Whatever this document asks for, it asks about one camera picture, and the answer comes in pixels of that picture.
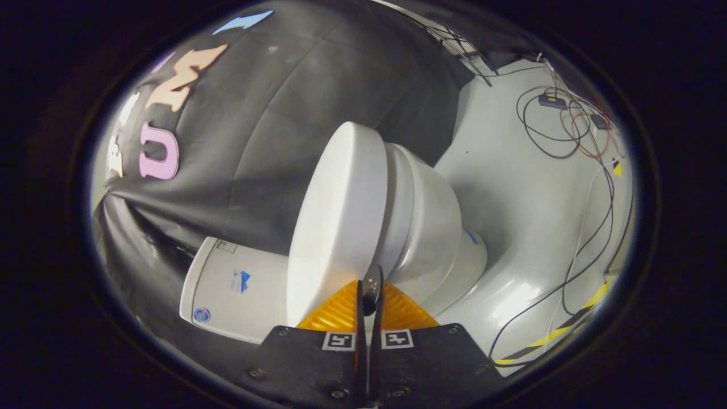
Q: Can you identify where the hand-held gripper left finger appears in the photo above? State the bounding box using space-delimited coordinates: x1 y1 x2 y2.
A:
250 278 367 409

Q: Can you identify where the red cable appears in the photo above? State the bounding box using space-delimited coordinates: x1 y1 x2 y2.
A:
568 111 625 161

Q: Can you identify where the white ceramic toilet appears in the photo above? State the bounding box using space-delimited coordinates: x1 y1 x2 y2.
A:
180 142 488 344

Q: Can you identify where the white toilet lid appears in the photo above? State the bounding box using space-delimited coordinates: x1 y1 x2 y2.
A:
286 121 390 327

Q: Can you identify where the yellow black floor tape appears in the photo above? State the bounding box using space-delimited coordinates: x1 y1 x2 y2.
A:
493 277 613 365

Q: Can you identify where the black cable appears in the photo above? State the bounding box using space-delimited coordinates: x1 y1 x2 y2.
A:
488 85 634 364

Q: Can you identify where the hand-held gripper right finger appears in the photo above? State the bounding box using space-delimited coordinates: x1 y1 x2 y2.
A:
369 280 506 409

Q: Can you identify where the black backdrop cloth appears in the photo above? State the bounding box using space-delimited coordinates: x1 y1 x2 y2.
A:
91 0 500 364

